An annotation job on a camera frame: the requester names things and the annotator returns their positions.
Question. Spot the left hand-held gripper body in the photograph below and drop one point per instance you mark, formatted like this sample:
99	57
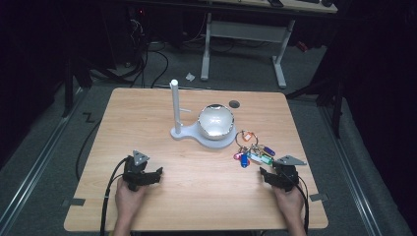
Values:
135	172

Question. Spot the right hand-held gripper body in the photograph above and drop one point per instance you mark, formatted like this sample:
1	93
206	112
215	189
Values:
286	175

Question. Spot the bunch of keys with tags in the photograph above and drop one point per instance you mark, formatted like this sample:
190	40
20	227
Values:
252	154

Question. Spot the person's right hand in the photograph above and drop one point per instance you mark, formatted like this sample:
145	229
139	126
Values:
290	202

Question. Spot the person's left hand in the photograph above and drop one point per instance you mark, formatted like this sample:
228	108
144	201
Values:
128	200

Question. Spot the grey tape piece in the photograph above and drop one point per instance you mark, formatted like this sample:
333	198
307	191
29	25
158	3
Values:
318	197
77	202

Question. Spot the white stand with pole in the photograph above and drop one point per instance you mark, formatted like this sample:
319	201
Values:
177	108

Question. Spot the silver metal bowl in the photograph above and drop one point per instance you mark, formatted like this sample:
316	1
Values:
216	122

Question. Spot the black round table grommet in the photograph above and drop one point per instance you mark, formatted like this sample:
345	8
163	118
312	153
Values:
234	104

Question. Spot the black metal stand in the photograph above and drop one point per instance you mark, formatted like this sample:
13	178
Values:
70	85
331	95

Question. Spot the crumpled white paper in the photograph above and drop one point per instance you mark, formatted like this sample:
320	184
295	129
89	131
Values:
190	77

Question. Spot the red small object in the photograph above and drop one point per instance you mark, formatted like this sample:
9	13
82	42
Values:
302	46

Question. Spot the desk with white legs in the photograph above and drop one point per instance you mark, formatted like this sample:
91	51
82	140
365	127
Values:
246	31

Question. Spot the metal floor rail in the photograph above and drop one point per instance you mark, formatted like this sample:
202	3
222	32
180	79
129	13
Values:
352	177
29	164

